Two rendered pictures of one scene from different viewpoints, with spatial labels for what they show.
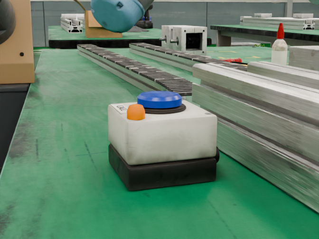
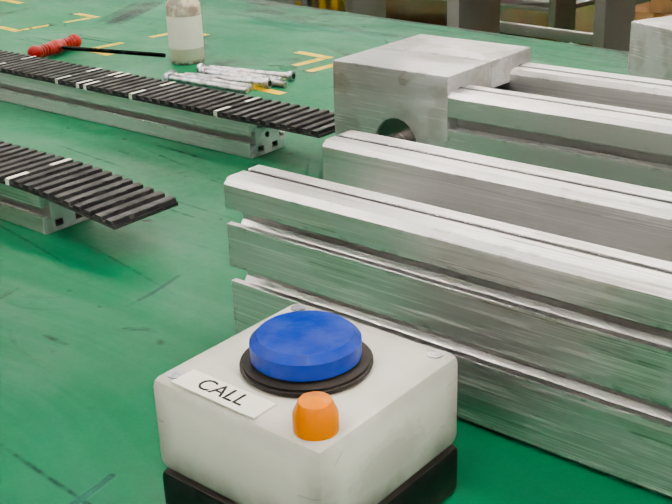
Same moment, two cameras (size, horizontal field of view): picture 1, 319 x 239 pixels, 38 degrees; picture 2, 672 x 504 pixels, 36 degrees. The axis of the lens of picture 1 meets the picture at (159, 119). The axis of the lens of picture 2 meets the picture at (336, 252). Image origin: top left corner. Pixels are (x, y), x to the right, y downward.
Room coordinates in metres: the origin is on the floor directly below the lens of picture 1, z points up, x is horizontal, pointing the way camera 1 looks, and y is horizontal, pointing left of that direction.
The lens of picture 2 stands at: (0.12, 0.16, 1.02)
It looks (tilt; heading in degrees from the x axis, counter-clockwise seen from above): 23 degrees down; 328
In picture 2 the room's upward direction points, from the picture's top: 2 degrees counter-clockwise
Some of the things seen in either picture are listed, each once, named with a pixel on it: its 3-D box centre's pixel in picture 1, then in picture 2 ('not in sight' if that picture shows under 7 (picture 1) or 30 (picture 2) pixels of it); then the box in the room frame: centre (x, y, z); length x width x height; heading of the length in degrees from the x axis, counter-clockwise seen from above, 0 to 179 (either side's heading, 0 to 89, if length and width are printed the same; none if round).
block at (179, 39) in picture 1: (185, 41); not in sight; (1.60, -0.09, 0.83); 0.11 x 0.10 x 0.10; 105
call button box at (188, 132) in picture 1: (168, 138); (324, 422); (0.41, -0.01, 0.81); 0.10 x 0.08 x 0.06; 108
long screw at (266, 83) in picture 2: not in sight; (226, 79); (1.04, -0.28, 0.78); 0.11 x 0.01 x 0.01; 25
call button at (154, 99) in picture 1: (159, 104); (306, 354); (0.41, 0.00, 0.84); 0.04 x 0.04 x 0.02
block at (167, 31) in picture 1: (173, 39); not in sight; (1.71, -0.05, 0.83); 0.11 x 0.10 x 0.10; 105
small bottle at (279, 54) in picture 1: (279, 47); (182, 6); (1.16, -0.30, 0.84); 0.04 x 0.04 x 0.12
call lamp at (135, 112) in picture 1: (136, 110); (315, 412); (0.37, 0.02, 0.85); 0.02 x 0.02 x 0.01
